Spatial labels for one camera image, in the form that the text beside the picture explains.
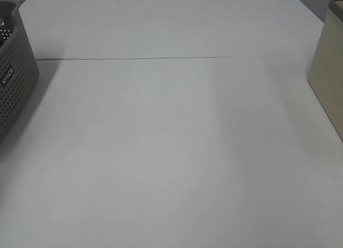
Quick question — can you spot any grey perforated plastic basket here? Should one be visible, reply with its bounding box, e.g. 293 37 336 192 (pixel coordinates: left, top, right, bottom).
1 0 39 141

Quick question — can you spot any beige fabric storage bin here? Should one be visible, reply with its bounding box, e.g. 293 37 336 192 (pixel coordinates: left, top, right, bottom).
307 0 342 138

